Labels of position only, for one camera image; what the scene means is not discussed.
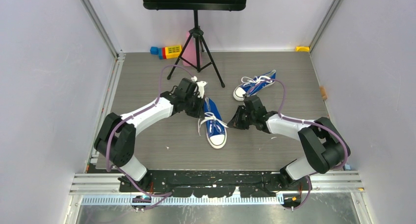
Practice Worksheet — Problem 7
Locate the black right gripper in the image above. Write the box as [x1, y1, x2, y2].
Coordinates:
[228, 105, 256, 130]

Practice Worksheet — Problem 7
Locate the blue canvas sneaker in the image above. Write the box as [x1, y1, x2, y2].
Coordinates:
[233, 70, 276, 101]
[198, 98, 228, 149]

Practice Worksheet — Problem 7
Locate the white shoelace of sneaker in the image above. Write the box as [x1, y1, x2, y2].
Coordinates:
[240, 70, 276, 92]
[198, 98, 228, 138]

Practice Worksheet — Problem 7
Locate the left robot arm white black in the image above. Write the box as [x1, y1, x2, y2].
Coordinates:
[94, 77, 207, 192]

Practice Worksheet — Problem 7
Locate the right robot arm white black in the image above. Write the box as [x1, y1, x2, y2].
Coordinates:
[228, 96, 351, 190]

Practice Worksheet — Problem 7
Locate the pink block behind tripod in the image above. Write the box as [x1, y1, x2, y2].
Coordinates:
[182, 32, 203, 67]

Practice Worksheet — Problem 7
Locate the colourful toy block phone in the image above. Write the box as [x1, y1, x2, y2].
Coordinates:
[150, 45, 182, 60]

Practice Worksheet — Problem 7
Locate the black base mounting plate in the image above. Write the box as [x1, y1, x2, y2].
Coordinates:
[118, 170, 309, 198]

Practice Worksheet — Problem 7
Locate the yellow corner piece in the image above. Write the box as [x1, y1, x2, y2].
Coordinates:
[295, 46, 310, 52]

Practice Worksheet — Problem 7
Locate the black tripod music stand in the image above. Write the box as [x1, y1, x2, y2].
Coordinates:
[143, 0, 247, 88]

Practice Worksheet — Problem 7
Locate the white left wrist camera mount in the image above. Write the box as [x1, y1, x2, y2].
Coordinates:
[191, 76, 207, 99]

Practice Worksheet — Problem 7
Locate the small wooden block on wall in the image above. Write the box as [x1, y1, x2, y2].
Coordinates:
[319, 86, 328, 101]

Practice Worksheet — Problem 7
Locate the aluminium frame rail front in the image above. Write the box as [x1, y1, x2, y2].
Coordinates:
[70, 171, 364, 206]

